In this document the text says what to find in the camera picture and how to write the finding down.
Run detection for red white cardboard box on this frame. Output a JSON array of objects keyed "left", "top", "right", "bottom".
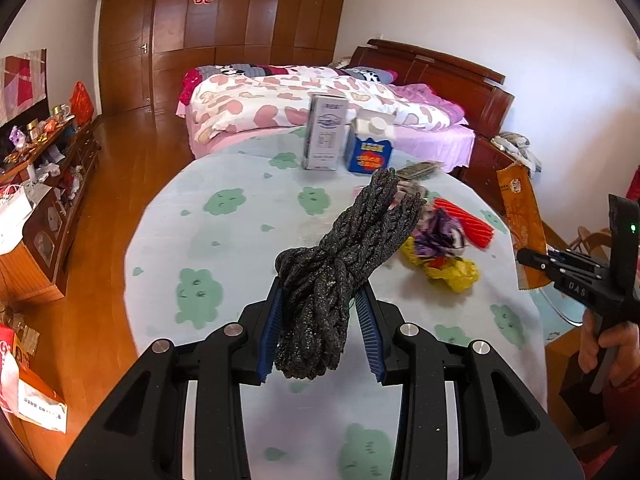
[{"left": 1, "top": 325, "right": 67, "bottom": 434}]

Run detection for wooden door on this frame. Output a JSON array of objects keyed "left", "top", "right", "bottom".
[{"left": 99, "top": 0, "right": 154, "bottom": 115}]

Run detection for orange silver snack bag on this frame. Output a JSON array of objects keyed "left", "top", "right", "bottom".
[{"left": 496, "top": 161, "right": 554, "bottom": 291}]

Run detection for person's right hand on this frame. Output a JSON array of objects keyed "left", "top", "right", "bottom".
[{"left": 578, "top": 310, "right": 639, "bottom": 387}]

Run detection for grey patterned wrapper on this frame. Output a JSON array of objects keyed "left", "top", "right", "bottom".
[{"left": 395, "top": 181, "right": 427, "bottom": 203}]

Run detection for television with red cloth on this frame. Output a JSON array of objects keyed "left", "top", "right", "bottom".
[{"left": 1, "top": 49, "right": 49, "bottom": 159}]

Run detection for black foam fruit net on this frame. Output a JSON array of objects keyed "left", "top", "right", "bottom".
[{"left": 274, "top": 169, "right": 424, "bottom": 380}]

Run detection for wooden TV cabinet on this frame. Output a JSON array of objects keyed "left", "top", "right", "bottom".
[{"left": 1, "top": 122, "right": 101, "bottom": 306}]

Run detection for blue Look milk carton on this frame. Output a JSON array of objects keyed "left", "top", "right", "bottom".
[{"left": 344, "top": 114, "right": 395, "bottom": 174}]

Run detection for dark snack wrapper packet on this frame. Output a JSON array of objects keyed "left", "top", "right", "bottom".
[{"left": 396, "top": 162, "right": 442, "bottom": 181}]

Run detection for red gift bag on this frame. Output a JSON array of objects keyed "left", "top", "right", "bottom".
[{"left": 70, "top": 81, "right": 94, "bottom": 126}]

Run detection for purple candy wrapper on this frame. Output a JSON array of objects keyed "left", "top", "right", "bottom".
[{"left": 412, "top": 208, "right": 466, "bottom": 260}]

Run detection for white tall milk carton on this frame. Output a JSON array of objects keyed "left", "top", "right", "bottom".
[{"left": 303, "top": 93, "right": 348, "bottom": 171}]

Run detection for red foam fruit net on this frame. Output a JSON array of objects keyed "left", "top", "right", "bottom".
[{"left": 433, "top": 197, "right": 494, "bottom": 249}]

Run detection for brown wooden headboard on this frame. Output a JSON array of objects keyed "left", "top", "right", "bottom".
[{"left": 348, "top": 38, "right": 516, "bottom": 212}]

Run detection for wooden nightstand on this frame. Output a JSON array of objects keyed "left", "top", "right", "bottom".
[{"left": 461, "top": 136, "right": 514, "bottom": 217}]

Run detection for bed with heart duvet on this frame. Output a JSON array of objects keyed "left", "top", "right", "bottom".
[{"left": 176, "top": 63, "right": 475, "bottom": 171}]

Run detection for clothes on nightstand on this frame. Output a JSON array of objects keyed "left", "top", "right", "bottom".
[{"left": 490, "top": 132, "right": 542, "bottom": 176}]

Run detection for yellow plastic bag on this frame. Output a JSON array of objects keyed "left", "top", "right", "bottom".
[{"left": 400, "top": 237, "right": 480, "bottom": 294}]

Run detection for brown wooden wardrobe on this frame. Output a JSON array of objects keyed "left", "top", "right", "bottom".
[{"left": 147, "top": 0, "right": 344, "bottom": 114}]

